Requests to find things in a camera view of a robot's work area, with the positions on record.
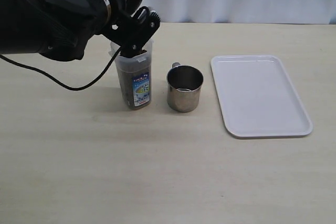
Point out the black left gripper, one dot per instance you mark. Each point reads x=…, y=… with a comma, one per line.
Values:
x=132, y=32

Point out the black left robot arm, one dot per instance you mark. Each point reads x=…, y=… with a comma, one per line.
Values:
x=60, y=29

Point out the clear plastic container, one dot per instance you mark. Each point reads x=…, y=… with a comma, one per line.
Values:
x=135, y=77

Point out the white plastic tray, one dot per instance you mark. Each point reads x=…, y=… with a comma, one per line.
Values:
x=257, y=97

